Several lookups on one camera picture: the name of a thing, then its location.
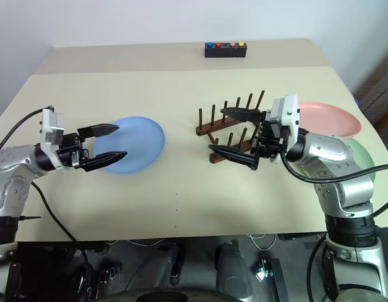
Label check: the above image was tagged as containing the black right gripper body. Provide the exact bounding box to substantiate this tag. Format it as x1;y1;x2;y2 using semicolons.
250;110;291;160

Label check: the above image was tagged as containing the beige table cover sheet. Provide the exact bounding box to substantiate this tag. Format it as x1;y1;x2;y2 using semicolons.
0;64;388;243

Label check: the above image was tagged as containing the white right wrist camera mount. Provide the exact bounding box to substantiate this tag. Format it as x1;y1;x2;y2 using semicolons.
265;93;301;165

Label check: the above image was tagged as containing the dark grey rounded shape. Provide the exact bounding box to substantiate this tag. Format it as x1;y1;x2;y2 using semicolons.
215;240;254;298

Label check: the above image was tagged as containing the pink red plate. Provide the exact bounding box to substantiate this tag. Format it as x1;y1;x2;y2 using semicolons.
297;101;362;138

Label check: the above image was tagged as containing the grey round base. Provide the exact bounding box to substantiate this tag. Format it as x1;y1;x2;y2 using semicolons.
99;284;286;302

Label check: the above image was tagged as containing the wooden dish rack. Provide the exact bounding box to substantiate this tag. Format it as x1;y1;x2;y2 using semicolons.
195;89;266;164

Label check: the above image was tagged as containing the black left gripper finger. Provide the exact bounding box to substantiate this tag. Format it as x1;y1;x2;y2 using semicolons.
83;151;128;173
77;124;120;140

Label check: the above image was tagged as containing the green plate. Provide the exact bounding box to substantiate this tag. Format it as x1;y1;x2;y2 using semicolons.
296;137;376;185

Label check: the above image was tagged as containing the blue plate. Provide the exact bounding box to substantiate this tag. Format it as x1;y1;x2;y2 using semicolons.
92;116;166;175

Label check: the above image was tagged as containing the thin white cable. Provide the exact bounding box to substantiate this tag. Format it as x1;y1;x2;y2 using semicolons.
246;232;277;252

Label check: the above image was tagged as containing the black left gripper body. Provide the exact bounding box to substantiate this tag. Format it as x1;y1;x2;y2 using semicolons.
57;131;96;169

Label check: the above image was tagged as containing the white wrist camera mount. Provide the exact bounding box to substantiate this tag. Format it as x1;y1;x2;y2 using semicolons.
265;93;301;165
38;108;72;171

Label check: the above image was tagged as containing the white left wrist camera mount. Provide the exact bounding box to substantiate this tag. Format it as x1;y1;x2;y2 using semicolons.
38;108;72;171

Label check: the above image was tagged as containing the dark striped furniture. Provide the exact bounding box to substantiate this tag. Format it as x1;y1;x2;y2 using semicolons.
354;55;388;111

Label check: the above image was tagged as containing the black button box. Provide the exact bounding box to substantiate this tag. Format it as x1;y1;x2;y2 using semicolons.
204;42;247;59

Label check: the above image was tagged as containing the black metal bracket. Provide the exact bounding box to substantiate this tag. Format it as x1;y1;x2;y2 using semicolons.
260;257;290;302

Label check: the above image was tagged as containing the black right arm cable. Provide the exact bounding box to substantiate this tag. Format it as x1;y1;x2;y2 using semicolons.
277;147;388;302

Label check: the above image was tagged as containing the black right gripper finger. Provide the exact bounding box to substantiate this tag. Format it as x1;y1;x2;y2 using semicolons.
219;108;265;124
208;145;261;171

